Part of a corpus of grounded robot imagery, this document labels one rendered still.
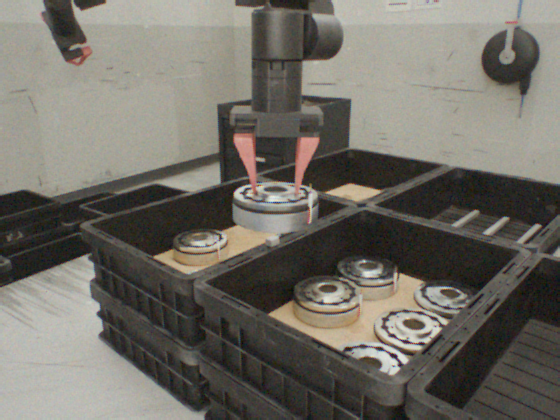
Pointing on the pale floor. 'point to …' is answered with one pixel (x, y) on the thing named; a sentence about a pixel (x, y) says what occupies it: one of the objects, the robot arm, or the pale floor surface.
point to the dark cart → (279, 147)
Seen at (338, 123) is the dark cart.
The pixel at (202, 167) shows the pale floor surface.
